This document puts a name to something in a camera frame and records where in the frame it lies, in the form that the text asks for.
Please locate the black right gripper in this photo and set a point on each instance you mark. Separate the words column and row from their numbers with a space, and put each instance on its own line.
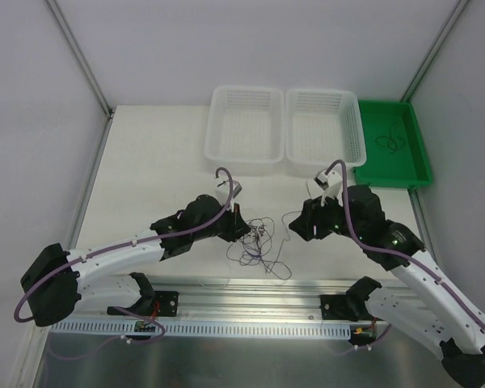
column 308, row 221

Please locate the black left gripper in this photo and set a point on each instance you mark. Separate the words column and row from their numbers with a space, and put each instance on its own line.
column 234, row 223

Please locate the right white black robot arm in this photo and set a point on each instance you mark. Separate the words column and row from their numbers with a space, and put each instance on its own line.
column 451, row 326

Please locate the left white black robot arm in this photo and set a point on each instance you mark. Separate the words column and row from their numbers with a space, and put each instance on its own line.
column 61, row 282

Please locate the right white perforated basket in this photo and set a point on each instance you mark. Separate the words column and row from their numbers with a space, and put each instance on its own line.
column 322, row 125

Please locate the white perforated basket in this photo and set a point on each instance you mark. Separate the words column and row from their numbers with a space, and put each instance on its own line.
column 245, row 129
column 322, row 125

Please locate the left white perforated basket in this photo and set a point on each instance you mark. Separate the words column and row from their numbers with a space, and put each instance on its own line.
column 245, row 129

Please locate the green plastic tray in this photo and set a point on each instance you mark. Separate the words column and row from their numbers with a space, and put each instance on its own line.
column 396, row 154

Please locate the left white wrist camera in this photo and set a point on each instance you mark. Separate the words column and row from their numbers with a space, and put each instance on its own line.
column 224, row 190

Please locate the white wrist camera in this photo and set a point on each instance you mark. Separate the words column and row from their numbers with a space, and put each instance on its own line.
column 224, row 190
column 331, row 184

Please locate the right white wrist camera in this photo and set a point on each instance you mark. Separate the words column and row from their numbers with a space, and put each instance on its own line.
column 331, row 184

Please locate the aluminium table edge rail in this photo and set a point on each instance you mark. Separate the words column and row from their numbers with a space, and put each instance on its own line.
column 249, row 300

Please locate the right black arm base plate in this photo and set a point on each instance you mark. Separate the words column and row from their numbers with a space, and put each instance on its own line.
column 334, row 307

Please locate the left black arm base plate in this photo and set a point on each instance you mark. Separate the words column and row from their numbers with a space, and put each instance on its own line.
column 165, row 303

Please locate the white slotted cable duct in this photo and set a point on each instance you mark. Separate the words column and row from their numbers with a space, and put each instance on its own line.
column 311, row 331

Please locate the aluminium frame post left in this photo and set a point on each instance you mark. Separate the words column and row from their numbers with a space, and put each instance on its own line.
column 63, row 26

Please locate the aluminium frame post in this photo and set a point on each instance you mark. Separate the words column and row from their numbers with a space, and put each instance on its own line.
column 63, row 26
column 443, row 34

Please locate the aluminium frame post right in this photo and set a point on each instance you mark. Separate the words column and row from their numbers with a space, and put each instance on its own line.
column 443, row 34

